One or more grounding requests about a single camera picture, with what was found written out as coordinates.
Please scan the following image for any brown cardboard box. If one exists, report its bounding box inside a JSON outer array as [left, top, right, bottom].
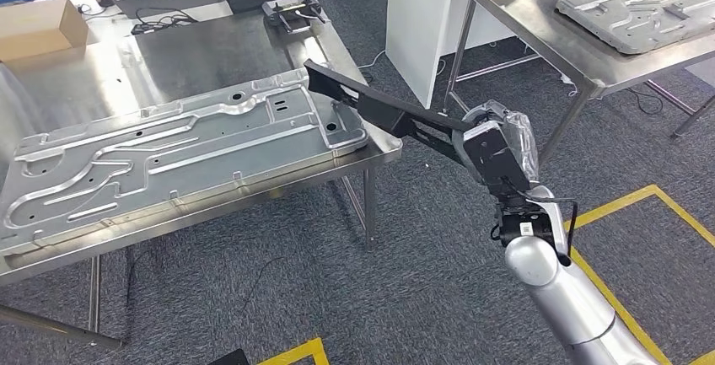
[[0, 0, 89, 63]]

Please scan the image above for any white desk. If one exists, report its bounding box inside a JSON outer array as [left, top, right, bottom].
[[0, 0, 236, 37]]

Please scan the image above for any thin black floor cable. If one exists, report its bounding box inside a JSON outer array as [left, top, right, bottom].
[[243, 256, 283, 310]]

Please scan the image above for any white floor cable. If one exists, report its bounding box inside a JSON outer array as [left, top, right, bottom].
[[357, 49, 388, 70]]

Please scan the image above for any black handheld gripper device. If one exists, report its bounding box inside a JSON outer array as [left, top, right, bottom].
[[261, 0, 328, 35]]

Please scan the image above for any black plastic plate bracket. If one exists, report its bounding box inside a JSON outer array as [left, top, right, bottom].
[[304, 59, 481, 176]]

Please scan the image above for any white desk panel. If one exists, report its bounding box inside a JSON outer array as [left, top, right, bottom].
[[385, 0, 471, 110]]

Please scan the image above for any steel frame table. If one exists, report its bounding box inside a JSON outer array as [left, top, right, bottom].
[[444, 0, 715, 165]]

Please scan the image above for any stamped sheet metal panel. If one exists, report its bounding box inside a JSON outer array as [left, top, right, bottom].
[[0, 67, 370, 257], [556, 0, 715, 56]]

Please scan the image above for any black cable bundle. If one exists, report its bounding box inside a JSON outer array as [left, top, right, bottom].
[[131, 8, 199, 37]]

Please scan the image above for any steel workbench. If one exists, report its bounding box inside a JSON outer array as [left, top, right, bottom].
[[0, 0, 403, 352]]

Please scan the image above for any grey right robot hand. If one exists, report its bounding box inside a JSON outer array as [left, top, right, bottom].
[[452, 99, 540, 185]]

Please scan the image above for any black cable loop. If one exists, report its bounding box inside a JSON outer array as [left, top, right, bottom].
[[624, 85, 664, 116]]

